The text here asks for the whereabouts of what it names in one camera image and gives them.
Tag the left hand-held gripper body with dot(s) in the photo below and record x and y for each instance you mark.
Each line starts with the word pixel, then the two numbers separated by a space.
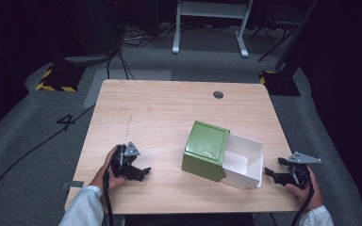
pixel 121 161

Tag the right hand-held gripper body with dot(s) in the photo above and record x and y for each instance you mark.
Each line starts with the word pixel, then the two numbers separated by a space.
pixel 298 175

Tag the white drawer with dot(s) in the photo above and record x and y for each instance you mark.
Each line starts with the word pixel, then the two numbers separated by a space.
pixel 243 163

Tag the person's right hand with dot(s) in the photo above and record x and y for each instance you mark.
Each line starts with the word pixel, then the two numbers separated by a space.
pixel 308 197

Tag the person's left hand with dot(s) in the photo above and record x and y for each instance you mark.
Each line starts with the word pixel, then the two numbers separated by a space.
pixel 105 180

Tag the grey tape piece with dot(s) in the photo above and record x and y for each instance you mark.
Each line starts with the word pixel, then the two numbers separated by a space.
pixel 75 184

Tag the black tape floor mark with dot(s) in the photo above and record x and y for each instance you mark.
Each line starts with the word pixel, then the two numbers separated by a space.
pixel 66 121

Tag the black yellow striped stand base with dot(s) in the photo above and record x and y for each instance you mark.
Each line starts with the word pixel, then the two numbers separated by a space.
pixel 281 83
pixel 61 78

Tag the black folding stand legs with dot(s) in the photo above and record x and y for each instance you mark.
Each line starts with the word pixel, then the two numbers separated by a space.
pixel 275 37

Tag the dark slanted stand pole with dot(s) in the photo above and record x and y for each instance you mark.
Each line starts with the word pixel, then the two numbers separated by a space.
pixel 295 37

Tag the white metal stand frame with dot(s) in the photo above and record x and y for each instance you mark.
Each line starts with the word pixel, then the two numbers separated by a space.
pixel 212 11

